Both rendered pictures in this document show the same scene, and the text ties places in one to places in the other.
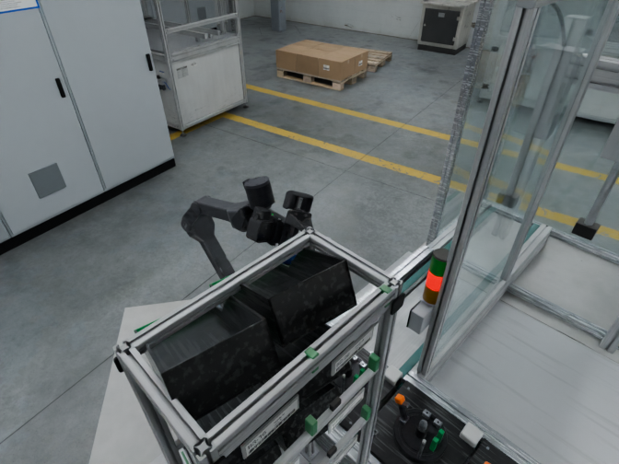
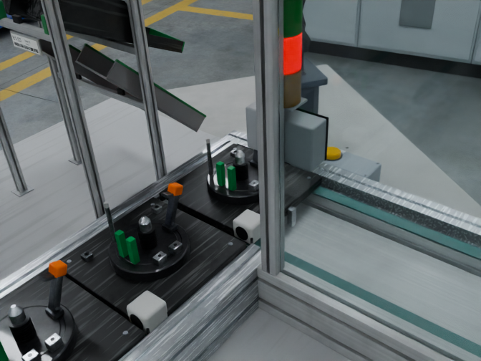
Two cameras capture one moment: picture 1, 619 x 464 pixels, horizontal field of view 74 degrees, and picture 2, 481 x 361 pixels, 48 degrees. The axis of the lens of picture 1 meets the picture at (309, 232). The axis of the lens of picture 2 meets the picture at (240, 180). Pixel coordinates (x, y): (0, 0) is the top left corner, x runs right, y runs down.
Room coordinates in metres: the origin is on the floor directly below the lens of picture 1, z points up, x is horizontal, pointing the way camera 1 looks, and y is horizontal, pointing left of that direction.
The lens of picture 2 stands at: (0.65, -1.02, 1.61)
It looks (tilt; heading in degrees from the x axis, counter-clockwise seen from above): 35 degrees down; 86
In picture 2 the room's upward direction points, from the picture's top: 3 degrees counter-clockwise
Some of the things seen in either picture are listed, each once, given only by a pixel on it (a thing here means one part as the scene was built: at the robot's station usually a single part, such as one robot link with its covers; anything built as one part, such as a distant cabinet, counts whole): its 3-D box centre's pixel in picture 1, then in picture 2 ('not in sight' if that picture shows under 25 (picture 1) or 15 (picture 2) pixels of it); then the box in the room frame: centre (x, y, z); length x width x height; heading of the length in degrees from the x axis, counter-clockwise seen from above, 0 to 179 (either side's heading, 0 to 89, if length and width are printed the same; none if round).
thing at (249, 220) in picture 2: (391, 377); (249, 226); (0.72, -0.25, 0.97); 0.05 x 0.05 x 0.04; 46
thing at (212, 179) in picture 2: (346, 375); (241, 180); (0.71, -0.11, 0.98); 0.14 x 0.14 x 0.02
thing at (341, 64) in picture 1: (321, 63); not in sight; (6.72, -0.19, 0.20); 1.20 x 0.80 x 0.41; 55
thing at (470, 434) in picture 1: (422, 428); (147, 234); (0.54, -0.29, 1.01); 0.24 x 0.24 x 0.13; 46
